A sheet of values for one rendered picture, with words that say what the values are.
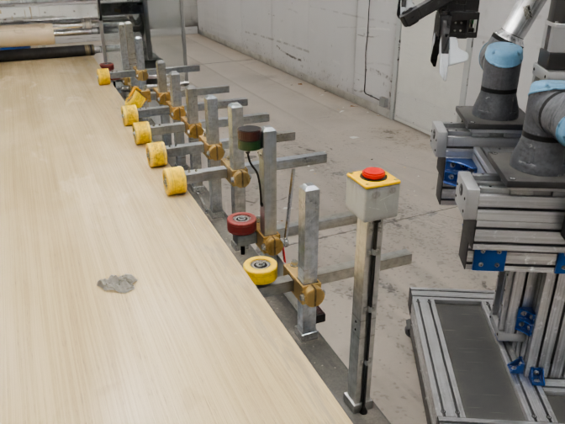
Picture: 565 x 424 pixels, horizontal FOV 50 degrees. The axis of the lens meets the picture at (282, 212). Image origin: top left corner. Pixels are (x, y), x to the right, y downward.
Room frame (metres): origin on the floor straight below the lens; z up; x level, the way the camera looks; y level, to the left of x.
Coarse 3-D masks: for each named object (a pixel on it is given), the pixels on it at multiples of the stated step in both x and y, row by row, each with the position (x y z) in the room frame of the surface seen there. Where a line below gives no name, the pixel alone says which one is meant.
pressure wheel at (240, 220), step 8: (232, 216) 1.48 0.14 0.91; (240, 216) 1.47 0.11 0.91; (248, 216) 1.48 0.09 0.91; (232, 224) 1.44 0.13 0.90; (240, 224) 1.43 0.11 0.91; (248, 224) 1.43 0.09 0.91; (232, 232) 1.44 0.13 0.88; (240, 232) 1.43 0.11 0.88; (248, 232) 1.43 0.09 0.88; (240, 248) 1.46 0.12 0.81
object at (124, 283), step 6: (114, 276) 1.14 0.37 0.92; (120, 276) 1.15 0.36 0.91; (126, 276) 1.15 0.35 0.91; (132, 276) 1.15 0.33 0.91; (102, 282) 1.13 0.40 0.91; (108, 282) 1.14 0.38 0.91; (114, 282) 1.14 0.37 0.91; (120, 282) 1.12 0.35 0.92; (126, 282) 1.12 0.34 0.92; (132, 282) 1.14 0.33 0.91; (108, 288) 1.11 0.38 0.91; (114, 288) 1.12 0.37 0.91; (120, 288) 1.12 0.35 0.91; (126, 288) 1.12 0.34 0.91; (132, 288) 1.12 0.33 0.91
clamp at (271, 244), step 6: (258, 228) 1.48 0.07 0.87; (258, 234) 1.45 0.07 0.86; (276, 234) 1.44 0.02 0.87; (258, 240) 1.46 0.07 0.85; (264, 240) 1.42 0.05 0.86; (270, 240) 1.41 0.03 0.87; (276, 240) 1.41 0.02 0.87; (258, 246) 1.46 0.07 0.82; (264, 246) 1.41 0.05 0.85; (270, 246) 1.41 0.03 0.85; (276, 246) 1.41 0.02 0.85; (282, 246) 1.42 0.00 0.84; (264, 252) 1.42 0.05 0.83; (270, 252) 1.41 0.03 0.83; (276, 252) 1.41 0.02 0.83
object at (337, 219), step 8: (320, 216) 1.57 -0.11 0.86; (328, 216) 1.57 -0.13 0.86; (336, 216) 1.57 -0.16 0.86; (344, 216) 1.57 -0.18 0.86; (352, 216) 1.58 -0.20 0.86; (280, 224) 1.52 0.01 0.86; (296, 224) 1.52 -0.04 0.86; (320, 224) 1.54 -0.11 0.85; (328, 224) 1.55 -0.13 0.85; (336, 224) 1.56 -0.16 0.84; (344, 224) 1.57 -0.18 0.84; (280, 232) 1.50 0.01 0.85; (288, 232) 1.51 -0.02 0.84; (296, 232) 1.51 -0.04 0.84; (240, 240) 1.45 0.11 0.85; (248, 240) 1.46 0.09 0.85
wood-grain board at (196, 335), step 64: (64, 64) 3.54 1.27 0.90; (0, 128) 2.30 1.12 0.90; (64, 128) 2.30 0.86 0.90; (128, 128) 2.30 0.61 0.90; (0, 192) 1.66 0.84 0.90; (64, 192) 1.66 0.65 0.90; (128, 192) 1.66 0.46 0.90; (0, 256) 1.27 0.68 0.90; (64, 256) 1.27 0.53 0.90; (128, 256) 1.27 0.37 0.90; (192, 256) 1.27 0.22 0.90; (0, 320) 1.01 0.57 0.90; (64, 320) 1.01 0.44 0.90; (128, 320) 1.01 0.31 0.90; (192, 320) 1.01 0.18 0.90; (256, 320) 1.01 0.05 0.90; (0, 384) 0.82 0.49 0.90; (64, 384) 0.82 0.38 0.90; (128, 384) 0.82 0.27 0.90; (192, 384) 0.82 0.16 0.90; (256, 384) 0.82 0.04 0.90; (320, 384) 0.82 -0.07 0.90
